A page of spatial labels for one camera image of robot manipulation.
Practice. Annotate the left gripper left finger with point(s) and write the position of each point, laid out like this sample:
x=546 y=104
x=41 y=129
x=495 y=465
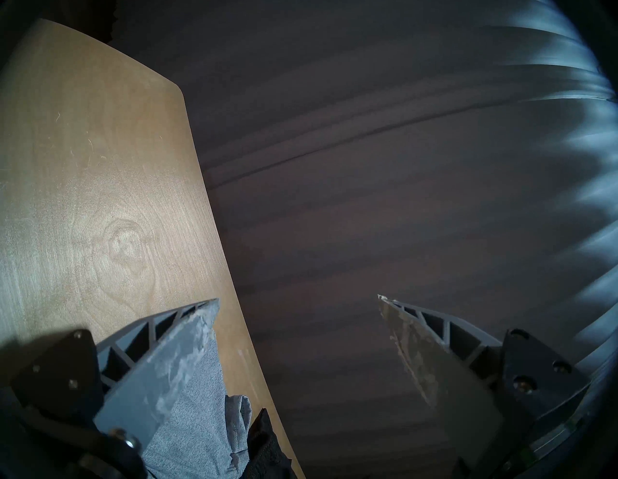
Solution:
x=145 y=381

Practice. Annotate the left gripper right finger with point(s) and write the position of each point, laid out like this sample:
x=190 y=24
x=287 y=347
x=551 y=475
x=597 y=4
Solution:
x=458 y=381

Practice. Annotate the grey shorts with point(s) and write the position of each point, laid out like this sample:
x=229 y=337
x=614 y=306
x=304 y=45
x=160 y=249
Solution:
x=198 y=425

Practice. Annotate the black shorts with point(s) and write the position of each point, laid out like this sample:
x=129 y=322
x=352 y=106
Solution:
x=268 y=449

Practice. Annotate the brown pleated curtain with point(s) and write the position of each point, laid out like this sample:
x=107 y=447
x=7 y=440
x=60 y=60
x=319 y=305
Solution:
x=386 y=169

